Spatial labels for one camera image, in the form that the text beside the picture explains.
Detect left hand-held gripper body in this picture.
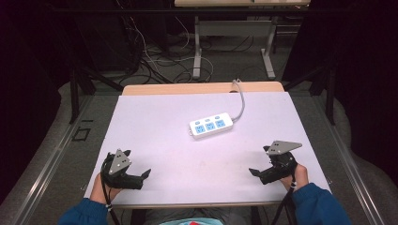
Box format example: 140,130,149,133
100,148,145,190

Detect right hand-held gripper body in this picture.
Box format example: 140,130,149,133
259,140,303,186

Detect person's right hand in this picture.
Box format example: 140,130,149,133
279,163,310,192

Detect person's left hand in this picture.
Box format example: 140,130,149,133
89,173,124,206

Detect white table cover sheet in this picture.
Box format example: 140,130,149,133
84,91,331,208

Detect white power strip blue sockets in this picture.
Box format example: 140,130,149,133
188,112,235,140

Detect person's torso clothing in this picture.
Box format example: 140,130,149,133
145,208,234,225

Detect black metal stand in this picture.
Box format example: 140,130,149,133
69,64,125,125
282,60,338,127

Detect right hand-held gripper black cable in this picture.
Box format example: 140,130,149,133
270,173,298,225

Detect hand-held gripper black cable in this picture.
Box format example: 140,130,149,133
100,153,122,225
270,173,298,225

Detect left hand-held gripper black cable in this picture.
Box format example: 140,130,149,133
100,153,122,225

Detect grey power strip cable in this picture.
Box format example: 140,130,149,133
230,78,246,123

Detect metal floor rail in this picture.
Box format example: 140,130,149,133
11,95,96,225
313,95,384,225

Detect tangle of floor cables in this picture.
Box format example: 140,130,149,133
114,0,217,84

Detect white metal frame desk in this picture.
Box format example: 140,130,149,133
174,0,312,81

